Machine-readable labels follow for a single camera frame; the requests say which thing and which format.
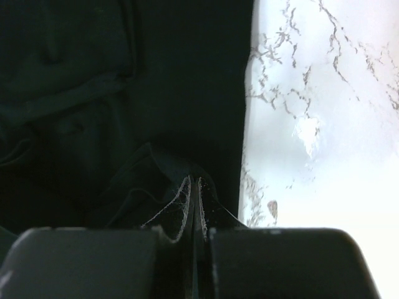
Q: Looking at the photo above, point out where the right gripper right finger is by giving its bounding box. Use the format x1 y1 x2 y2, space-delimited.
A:
194 178 379 298

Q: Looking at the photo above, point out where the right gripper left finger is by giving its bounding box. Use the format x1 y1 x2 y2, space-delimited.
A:
1 177 195 298

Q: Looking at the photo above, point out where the black t shirt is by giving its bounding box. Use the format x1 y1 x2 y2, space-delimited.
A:
0 0 255 240

